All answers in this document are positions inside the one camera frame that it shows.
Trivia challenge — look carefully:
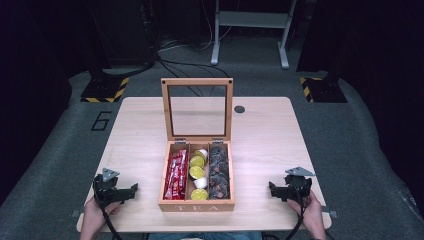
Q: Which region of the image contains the pile of dark tea bags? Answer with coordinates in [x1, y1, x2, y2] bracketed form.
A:
[208, 145, 231, 201]

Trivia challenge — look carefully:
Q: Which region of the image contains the black floor cable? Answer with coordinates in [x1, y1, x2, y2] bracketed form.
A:
[156, 55, 232, 98]

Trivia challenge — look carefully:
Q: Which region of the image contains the white metal stand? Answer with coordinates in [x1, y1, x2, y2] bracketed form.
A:
[210, 0, 299, 70]

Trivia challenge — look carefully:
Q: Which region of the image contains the row of red packets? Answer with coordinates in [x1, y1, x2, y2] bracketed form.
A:
[163, 148, 189, 201]

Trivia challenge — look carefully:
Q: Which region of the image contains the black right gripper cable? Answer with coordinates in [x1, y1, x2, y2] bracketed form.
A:
[263, 188, 306, 240]

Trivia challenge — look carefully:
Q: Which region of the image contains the person's left hand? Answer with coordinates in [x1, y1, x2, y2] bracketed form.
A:
[82, 197, 123, 231]

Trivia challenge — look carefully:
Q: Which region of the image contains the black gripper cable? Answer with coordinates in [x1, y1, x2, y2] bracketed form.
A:
[263, 188, 306, 240]
[92, 174, 125, 240]

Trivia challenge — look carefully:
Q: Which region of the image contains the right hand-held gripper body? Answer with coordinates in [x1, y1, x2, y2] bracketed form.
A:
[282, 166, 316, 203]

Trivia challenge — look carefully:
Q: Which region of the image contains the wooden box with glass lid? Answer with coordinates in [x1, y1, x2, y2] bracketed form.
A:
[158, 77, 236, 213]

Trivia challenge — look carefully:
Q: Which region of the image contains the person's right hand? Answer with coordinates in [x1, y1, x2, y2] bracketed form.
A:
[287, 191, 327, 232]

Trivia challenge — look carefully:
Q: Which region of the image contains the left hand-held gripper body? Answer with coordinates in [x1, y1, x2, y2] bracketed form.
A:
[92, 167, 130, 205]

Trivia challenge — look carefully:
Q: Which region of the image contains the white floor cable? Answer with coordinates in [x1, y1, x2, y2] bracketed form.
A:
[158, 0, 234, 53]

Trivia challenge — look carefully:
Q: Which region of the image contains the black cabinet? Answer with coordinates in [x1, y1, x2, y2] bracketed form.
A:
[88, 0, 158, 68]

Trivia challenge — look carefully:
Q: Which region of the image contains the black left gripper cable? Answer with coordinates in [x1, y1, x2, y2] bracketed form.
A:
[92, 174, 125, 240]

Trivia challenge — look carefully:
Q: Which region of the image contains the black yellow striped stand base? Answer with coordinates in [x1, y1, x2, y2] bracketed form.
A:
[80, 76, 130, 104]
[299, 76, 349, 104]

